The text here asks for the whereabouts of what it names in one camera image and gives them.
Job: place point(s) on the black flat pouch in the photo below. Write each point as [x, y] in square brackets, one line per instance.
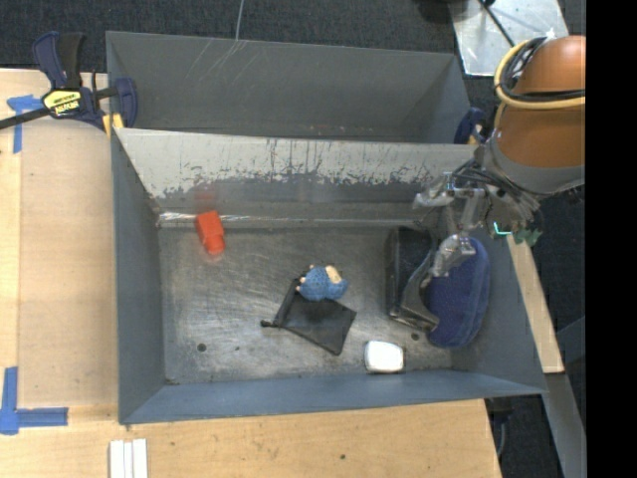
[318, 324]

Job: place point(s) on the white rounded box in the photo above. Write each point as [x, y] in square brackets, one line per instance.
[383, 357]

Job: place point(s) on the blue knitted toy animal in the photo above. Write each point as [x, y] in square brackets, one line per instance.
[321, 284]

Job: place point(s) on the dark blue soft case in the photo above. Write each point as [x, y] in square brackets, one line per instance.
[460, 302]

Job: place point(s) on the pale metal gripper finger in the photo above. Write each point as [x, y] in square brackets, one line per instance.
[452, 252]
[434, 196]

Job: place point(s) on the red block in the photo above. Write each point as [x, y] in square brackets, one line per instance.
[210, 232]

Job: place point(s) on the grey metal bin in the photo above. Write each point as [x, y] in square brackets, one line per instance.
[249, 326]

